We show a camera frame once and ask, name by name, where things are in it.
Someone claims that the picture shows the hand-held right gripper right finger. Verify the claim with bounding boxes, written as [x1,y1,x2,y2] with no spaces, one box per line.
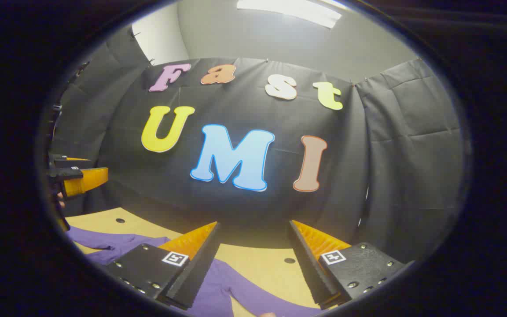
[288,219,408,310]

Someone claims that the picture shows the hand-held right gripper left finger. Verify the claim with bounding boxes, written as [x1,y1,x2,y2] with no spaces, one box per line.
[104,221,222,310]

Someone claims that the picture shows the purple button-up garment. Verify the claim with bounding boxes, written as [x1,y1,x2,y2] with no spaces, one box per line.
[66,226,324,317]

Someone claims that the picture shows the black backdrop cloth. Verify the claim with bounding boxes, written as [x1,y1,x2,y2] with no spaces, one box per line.
[49,26,464,265]

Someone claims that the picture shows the ceiling light panel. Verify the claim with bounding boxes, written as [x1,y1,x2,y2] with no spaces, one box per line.
[237,0,343,29]

